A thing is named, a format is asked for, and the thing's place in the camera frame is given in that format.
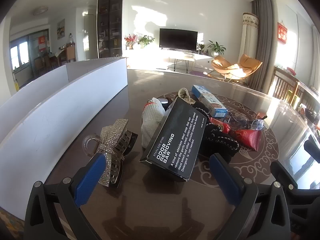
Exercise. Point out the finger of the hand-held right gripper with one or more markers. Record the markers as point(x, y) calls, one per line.
point(283, 176)
point(313, 147)

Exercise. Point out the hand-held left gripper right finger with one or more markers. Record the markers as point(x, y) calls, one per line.
point(227, 177)

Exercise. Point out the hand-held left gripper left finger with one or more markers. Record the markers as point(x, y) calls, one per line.
point(91, 177)

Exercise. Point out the rhinestone bow hair claw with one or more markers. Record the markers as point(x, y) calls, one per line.
point(112, 140)

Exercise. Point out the red foil packet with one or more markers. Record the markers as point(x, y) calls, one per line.
point(245, 137)

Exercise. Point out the clear safety glasses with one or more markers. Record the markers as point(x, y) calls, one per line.
point(250, 123)

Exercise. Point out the black printed box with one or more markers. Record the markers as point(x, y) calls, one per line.
point(175, 140)

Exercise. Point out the white knit glove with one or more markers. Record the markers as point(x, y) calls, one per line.
point(150, 120)

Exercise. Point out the brown patterned glass desktop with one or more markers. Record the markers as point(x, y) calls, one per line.
point(155, 205)

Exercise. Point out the black pearl-trimmed gloves bundle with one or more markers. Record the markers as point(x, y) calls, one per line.
point(220, 142)

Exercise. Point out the clear acrylic container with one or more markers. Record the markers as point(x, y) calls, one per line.
point(287, 112)

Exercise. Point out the wooden slatted chair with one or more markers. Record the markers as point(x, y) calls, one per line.
point(285, 85)

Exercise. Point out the white partition board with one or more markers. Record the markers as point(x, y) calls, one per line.
point(30, 90)
point(50, 120)

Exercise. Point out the blue and white box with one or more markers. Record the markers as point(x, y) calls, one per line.
point(212, 102)

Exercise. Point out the orange lounge chair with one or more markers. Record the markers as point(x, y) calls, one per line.
point(225, 66)
point(250, 65)

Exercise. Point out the purple round mat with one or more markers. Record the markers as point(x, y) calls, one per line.
point(197, 73)

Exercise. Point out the grey curtain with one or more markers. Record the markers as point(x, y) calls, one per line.
point(262, 42)

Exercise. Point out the white hairpin-leg side table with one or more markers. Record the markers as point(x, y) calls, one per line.
point(182, 58)

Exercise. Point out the cloth-covered standing air conditioner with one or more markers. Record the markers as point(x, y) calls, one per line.
point(250, 35)

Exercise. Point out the large leafy potted plant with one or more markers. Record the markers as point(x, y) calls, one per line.
point(216, 47)

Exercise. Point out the small potted plant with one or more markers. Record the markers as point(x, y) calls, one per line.
point(200, 47)

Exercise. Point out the red flowers in vase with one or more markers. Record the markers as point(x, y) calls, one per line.
point(131, 40)

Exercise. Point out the red door poster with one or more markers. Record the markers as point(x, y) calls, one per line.
point(42, 42)

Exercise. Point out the black television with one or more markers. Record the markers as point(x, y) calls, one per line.
point(178, 38)

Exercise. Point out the green potted plant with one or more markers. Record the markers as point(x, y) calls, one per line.
point(145, 40)

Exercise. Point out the dark glass display cabinet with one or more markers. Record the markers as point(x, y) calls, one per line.
point(110, 22)

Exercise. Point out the round ceiling lamp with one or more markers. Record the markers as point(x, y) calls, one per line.
point(41, 10)

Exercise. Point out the red wall hanging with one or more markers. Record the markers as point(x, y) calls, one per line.
point(282, 32)

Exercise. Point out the framed wall painting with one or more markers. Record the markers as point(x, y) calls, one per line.
point(60, 28)

